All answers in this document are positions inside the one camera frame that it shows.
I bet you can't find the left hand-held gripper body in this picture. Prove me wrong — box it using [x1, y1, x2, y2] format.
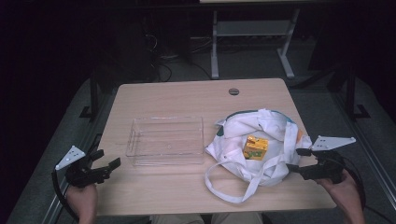
[55, 145, 108, 189]

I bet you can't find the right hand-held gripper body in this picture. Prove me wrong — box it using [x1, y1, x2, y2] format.
[299, 135, 357, 185]

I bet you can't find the yellow drink carton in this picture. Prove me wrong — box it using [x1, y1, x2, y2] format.
[242, 134, 270, 161]

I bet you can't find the clear plastic container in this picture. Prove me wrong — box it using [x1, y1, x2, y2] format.
[124, 116, 205, 167]

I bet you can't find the white cloth tote bag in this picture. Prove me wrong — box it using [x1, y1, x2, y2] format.
[204, 107, 314, 204]

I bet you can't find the person's left hand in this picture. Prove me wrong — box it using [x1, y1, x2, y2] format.
[65, 182, 99, 217]

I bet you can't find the person's right hand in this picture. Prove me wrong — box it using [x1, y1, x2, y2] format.
[315, 169, 362, 213]

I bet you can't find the black metal stand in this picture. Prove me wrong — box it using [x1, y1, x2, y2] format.
[78, 69, 101, 119]
[341, 60, 372, 121]

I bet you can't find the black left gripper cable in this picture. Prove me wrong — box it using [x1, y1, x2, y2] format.
[50, 168, 79, 223]

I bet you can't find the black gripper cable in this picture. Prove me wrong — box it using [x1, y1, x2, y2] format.
[50, 168, 79, 223]
[330, 155, 396, 224]

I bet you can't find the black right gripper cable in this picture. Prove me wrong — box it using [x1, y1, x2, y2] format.
[330, 155, 396, 224]

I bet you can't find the black floor cable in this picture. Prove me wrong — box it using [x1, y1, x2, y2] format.
[154, 55, 174, 83]

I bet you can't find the white desk frame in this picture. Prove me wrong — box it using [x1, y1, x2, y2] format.
[199, 0, 302, 80]

